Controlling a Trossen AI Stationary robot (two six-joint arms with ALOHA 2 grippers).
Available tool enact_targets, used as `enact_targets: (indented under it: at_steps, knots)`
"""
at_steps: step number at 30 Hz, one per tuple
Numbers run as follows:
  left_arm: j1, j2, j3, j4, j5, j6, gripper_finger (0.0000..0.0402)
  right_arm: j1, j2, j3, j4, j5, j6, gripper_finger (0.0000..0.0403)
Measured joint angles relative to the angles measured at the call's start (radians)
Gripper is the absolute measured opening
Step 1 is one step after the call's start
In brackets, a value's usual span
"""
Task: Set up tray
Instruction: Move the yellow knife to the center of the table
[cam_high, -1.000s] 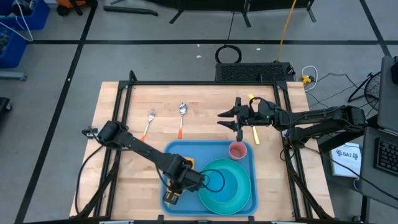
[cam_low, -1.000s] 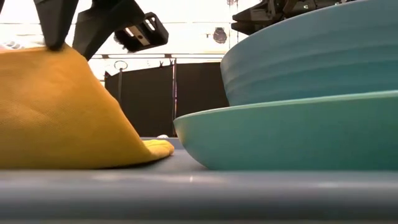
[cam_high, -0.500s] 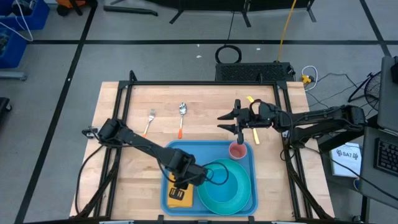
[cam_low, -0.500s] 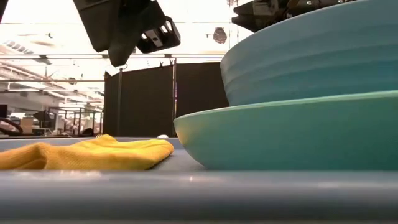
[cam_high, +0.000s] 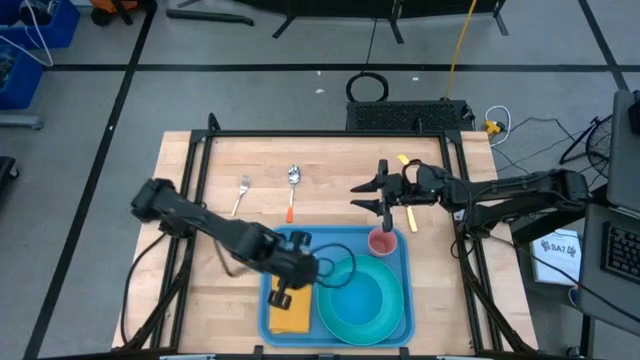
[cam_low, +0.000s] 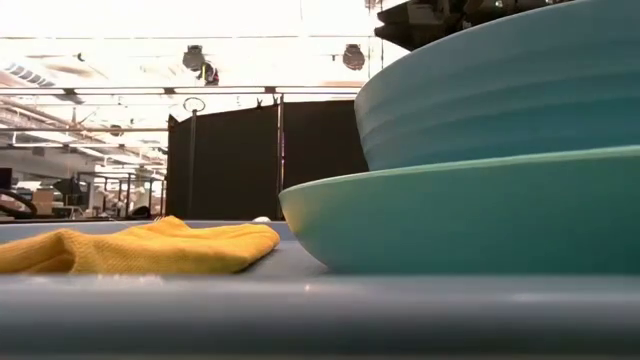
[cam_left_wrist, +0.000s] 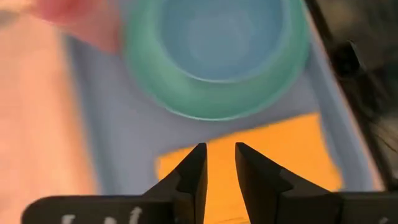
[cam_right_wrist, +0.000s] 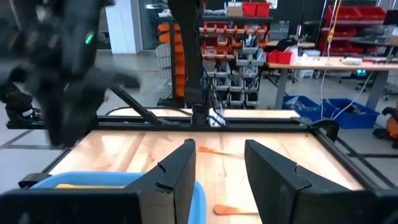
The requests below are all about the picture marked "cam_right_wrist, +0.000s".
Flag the thin white cable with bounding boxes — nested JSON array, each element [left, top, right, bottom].
[[320, 40, 374, 121]]

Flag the blue plastic tray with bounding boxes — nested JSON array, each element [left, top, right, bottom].
[[29, 170, 206, 224]]

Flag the red storage bin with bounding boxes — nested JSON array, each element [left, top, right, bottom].
[[256, 2, 271, 17], [242, 2, 257, 17]]

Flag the white plastic bin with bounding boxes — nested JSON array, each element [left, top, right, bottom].
[[295, 68, 315, 79]]

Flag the orange shop vacuum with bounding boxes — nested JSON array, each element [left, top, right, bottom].
[[372, 106, 398, 149]]

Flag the black aluminium table frame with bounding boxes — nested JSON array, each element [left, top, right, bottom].
[[5, 86, 396, 190]]

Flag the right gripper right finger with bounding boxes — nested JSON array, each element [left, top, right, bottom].
[[244, 139, 385, 224]]

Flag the shelf of red bins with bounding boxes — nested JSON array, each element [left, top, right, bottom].
[[320, 5, 388, 55]]

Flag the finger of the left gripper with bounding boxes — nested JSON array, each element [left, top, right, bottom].
[[43, 96, 74, 147], [71, 93, 105, 146]]

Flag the red bins on desk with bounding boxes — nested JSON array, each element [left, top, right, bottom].
[[266, 50, 294, 65]]

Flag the wooden top desk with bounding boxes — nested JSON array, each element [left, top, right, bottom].
[[266, 55, 398, 110]]

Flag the blue floor bin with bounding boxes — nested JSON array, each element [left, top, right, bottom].
[[282, 95, 323, 122], [322, 98, 380, 129]]

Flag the parts rack with bins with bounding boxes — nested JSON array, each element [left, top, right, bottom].
[[155, 14, 273, 108]]

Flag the small cardboard box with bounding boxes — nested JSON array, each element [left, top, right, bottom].
[[226, 4, 243, 17]]

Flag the yellow hanging cable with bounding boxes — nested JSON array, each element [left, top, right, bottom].
[[326, 0, 343, 43]]

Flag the fork with orange handle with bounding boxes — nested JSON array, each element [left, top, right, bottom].
[[198, 146, 243, 157]]

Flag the spoon with orange handle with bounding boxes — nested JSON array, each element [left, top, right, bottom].
[[213, 204, 259, 216]]

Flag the black computer monitor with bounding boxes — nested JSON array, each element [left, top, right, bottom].
[[382, 9, 398, 26]]

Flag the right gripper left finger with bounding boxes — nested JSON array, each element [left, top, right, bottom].
[[124, 138, 197, 224]]

